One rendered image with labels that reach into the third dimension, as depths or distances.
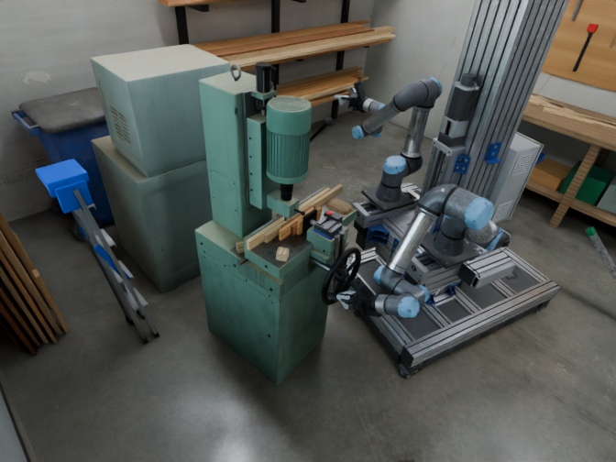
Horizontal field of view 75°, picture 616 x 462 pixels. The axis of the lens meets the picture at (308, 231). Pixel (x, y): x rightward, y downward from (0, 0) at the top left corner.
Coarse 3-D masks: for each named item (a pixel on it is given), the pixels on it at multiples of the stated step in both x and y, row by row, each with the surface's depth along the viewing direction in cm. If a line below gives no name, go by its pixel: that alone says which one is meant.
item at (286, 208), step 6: (270, 192) 184; (276, 192) 184; (270, 198) 182; (276, 198) 181; (294, 198) 182; (270, 204) 185; (276, 204) 182; (282, 204) 179; (288, 204) 178; (294, 204) 179; (276, 210) 184; (282, 210) 181; (288, 210) 179; (288, 216) 181
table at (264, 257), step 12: (348, 216) 203; (276, 240) 184; (288, 240) 185; (300, 240) 185; (252, 252) 177; (264, 252) 177; (276, 252) 178; (300, 252) 179; (312, 252) 185; (264, 264) 175; (276, 264) 172; (288, 264) 174; (276, 276) 174
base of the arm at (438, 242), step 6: (438, 234) 200; (444, 234) 194; (438, 240) 197; (444, 240) 195; (450, 240) 193; (456, 240) 192; (462, 240) 194; (438, 246) 197; (444, 246) 195; (450, 246) 194; (456, 246) 193; (462, 246) 195; (444, 252) 196; (450, 252) 195; (456, 252) 195; (462, 252) 198
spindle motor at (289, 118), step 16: (288, 96) 160; (272, 112) 150; (288, 112) 148; (304, 112) 150; (272, 128) 154; (288, 128) 151; (304, 128) 154; (272, 144) 158; (288, 144) 156; (304, 144) 159; (272, 160) 163; (288, 160) 160; (304, 160) 164; (272, 176) 166; (288, 176) 164; (304, 176) 169
